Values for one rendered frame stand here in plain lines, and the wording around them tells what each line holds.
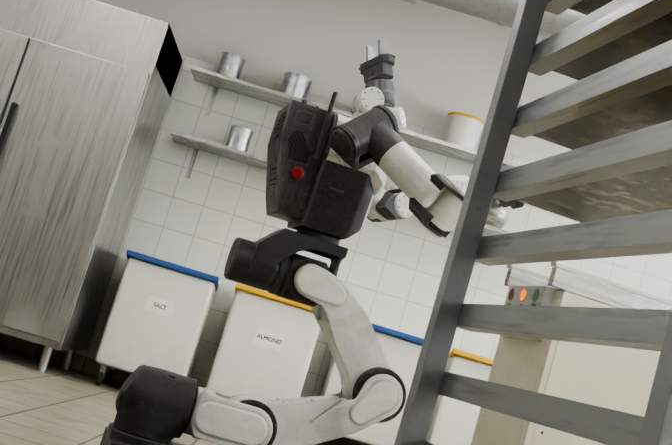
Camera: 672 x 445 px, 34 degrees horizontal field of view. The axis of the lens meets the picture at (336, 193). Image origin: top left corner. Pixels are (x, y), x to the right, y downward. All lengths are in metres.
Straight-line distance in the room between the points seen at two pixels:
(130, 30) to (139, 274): 1.37
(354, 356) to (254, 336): 3.38
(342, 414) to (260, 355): 3.41
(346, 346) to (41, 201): 3.54
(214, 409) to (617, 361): 1.02
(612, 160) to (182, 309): 5.25
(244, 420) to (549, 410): 1.75
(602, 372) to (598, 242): 1.80
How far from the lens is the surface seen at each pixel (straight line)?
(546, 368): 2.83
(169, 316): 6.28
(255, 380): 6.25
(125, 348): 6.30
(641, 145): 1.10
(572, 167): 1.23
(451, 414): 6.33
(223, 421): 2.79
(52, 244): 6.15
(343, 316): 2.85
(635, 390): 2.94
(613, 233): 1.09
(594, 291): 2.89
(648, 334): 0.97
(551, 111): 1.36
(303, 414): 2.87
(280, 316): 6.24
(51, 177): 6.19
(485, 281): 7.03
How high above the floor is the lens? 0.50
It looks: 8 degrees up
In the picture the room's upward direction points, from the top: 17 degrees clockwise
